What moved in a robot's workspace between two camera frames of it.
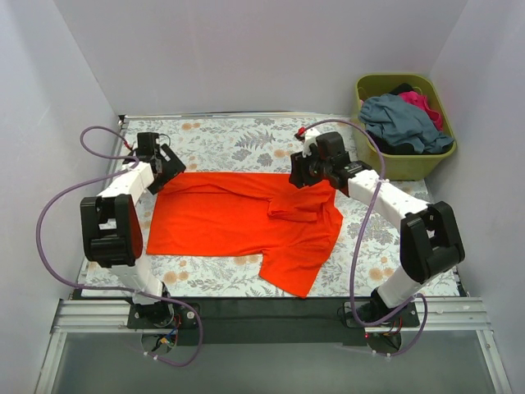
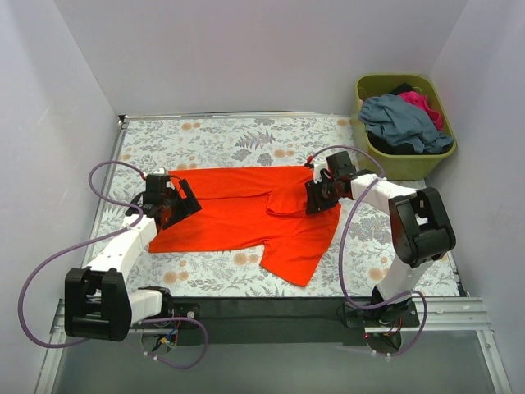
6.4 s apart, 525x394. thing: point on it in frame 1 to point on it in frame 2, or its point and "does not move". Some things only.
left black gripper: x=171 y=165 to x=180 y=203
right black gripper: x=299 y=173 to x=316 y=198
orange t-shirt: x=245 y=213 does not move
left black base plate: x=162 y=315 does not move
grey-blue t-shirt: x=390 y=116 does not move
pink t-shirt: x=421 y=101 does not move
